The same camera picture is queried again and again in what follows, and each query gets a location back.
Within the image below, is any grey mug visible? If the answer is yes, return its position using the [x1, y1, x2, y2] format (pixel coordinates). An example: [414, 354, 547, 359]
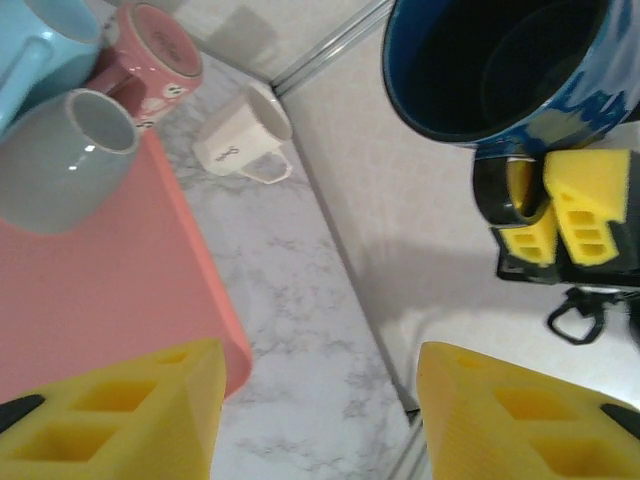
[0, 88, 141, 236]

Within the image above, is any white mug with script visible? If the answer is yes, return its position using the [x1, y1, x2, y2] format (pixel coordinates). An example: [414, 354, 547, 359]
[192, 82, 295, 187]

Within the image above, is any pink plastic tray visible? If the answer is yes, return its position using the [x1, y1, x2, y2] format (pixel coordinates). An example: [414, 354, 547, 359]
[0, 77, 254, 407]

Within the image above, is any pink printed mug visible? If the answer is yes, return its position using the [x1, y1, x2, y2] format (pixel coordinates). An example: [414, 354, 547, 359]
[87, 0, 205, 129]

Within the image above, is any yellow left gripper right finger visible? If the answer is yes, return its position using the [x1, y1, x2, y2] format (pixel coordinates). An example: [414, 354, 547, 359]
[417, 341, 640, 480]

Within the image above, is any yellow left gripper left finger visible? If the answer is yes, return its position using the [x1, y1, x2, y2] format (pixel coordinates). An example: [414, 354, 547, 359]
[0, 338, 226, 480]

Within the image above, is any aluminium corner post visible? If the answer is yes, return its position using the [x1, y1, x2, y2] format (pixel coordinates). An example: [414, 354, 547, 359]
[269, 0, 396, 99]

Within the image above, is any dark blue mug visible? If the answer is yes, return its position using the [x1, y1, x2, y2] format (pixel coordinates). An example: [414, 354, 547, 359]
[380, 0, 640, 226]

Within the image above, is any black looped gripper cable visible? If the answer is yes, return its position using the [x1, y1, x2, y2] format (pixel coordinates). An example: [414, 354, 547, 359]
[547, 287, 609, 346]

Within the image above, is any light blue mug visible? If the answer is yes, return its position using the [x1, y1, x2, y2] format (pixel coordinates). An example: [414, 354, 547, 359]
[0, 0, 104, 131]

